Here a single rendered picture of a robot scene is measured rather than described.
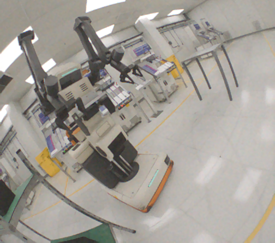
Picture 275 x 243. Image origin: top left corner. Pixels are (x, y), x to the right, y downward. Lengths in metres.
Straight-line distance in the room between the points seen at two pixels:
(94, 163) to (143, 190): 0.48
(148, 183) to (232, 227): 0.82
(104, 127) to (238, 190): 1.15
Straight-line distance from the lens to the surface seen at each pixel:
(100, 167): 1.12
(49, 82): 0.48
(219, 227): 1.02
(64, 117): 0.50
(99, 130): 0.82
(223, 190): 1.09
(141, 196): 1.03
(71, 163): 2.97
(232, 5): 8.25
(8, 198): 0.75
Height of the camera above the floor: 1.02
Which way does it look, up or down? 13 degrees down
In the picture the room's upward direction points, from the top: 34 degrees counter-clockwise
